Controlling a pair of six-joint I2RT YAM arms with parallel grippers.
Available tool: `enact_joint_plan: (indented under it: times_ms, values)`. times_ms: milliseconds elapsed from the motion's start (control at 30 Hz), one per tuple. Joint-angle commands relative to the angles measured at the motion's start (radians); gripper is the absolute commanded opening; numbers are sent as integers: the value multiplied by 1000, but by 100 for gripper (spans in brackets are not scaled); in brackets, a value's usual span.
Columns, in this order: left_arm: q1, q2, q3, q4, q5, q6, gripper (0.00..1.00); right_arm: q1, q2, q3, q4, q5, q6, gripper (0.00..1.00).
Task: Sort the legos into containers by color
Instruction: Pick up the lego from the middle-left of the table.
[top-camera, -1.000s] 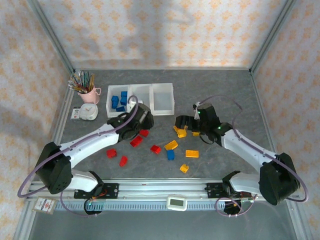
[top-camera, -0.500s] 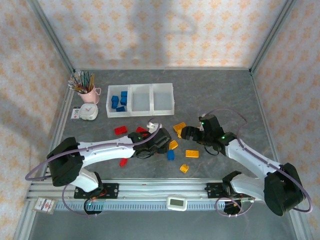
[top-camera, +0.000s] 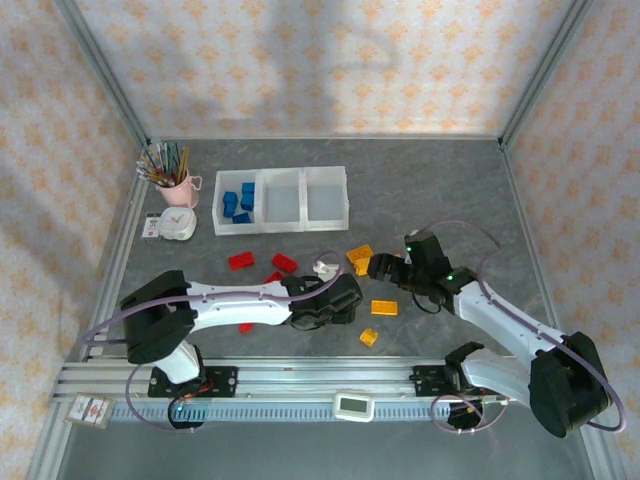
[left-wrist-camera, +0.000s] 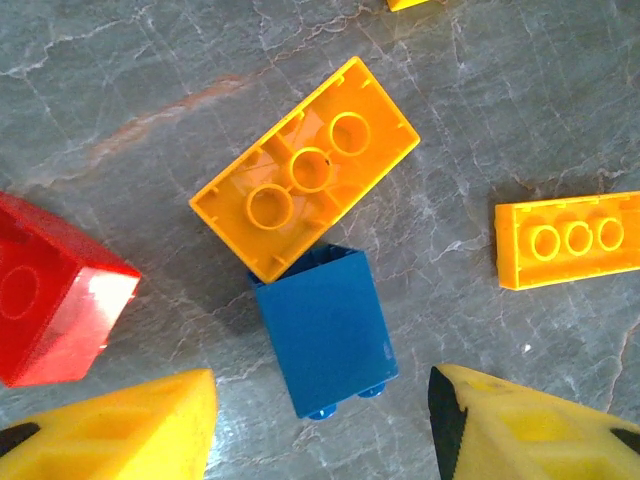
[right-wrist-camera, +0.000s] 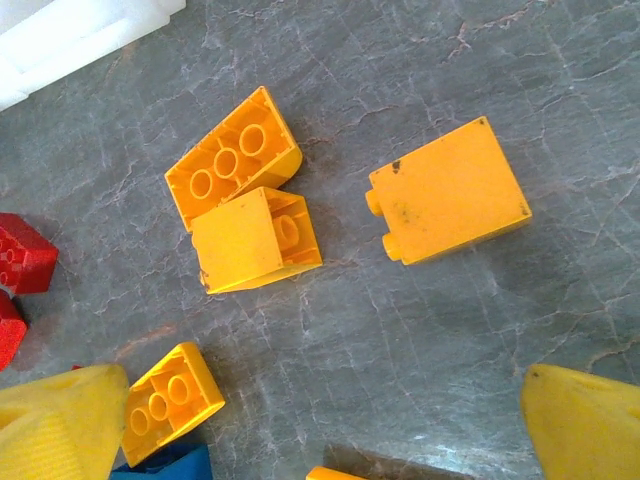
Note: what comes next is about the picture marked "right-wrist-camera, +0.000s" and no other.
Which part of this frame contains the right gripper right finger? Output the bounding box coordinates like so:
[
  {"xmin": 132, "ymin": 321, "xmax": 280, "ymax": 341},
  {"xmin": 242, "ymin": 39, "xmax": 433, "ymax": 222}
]
[{"xmin": 519, "ymin": 363, "xmax": 640, "ymax": 480}]

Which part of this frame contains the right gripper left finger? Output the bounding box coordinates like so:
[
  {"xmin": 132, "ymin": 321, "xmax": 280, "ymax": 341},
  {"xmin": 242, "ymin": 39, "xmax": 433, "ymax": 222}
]
[{"xmin": 0, "ymin": 363, "xmax": 131, "ymax": 480}]

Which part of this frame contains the blue lego brick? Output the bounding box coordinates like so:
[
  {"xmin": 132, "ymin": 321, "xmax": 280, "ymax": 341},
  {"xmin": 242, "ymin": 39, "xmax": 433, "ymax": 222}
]
[{"xmin": 108, "ymin": 442, "xmax": 214, "ymax": 480}]

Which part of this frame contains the yellow lego brick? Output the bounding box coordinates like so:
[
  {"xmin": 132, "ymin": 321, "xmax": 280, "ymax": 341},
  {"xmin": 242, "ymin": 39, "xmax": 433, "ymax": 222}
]
[
  {"xmin": 164, "ymin": 85, "xmax": 304, "ymax": 232},
  {"xmin": 364, "ymin": 115, "xmax": 533, "ymax": 267},
  {"xmin": 190, "ymin": 186, "xmax": 324, "ymax": 295},
  {"xmin": 120, "ymin": 341, "xmax": 227, "ymax": 469},
  {"xmin": 304, "ymin": 465, "xmax": 371, "ymax": 480}
]

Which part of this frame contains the white translucent plastic bin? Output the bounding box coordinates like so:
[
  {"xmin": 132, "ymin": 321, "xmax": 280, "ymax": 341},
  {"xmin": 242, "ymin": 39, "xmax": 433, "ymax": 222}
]
[{"xmin": 0, "ymin": 0, "xmax": 187, "ymax": 114}]

